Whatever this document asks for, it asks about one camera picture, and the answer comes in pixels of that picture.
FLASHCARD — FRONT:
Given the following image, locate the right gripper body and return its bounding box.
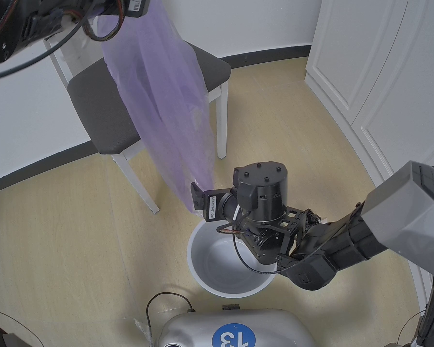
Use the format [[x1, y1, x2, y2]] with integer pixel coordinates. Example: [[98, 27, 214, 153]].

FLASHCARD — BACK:
[[202, 189, 240, 227]]

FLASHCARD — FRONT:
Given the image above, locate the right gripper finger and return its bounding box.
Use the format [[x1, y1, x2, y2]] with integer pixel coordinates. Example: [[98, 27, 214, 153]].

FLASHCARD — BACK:
[[190, 182, 205, 212]]

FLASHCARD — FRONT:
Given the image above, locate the purple plastic bag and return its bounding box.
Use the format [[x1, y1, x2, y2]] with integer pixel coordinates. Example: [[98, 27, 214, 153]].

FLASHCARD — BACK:
[[96, 0, 217, 214]]

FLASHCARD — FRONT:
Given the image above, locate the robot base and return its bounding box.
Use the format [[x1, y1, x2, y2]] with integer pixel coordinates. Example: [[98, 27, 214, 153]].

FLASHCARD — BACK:
[[159, 304, 316, 347]]

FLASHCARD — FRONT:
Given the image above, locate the white trash bin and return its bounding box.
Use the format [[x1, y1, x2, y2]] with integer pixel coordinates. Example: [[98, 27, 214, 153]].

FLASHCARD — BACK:
[[186, 221, 278, 298]]

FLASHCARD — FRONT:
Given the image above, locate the white chair with grey seat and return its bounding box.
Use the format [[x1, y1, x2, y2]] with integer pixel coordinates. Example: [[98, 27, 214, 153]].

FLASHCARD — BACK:
[[43, 11, 232, 215]]

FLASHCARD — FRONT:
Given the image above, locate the white wardrobe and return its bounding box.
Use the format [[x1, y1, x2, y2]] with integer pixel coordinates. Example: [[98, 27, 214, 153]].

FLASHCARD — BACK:
[[304, 0, 434, 303]]

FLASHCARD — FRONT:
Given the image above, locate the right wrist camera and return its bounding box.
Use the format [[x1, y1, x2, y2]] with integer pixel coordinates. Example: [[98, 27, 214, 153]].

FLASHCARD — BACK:
[[236, 185, 260, 212]]

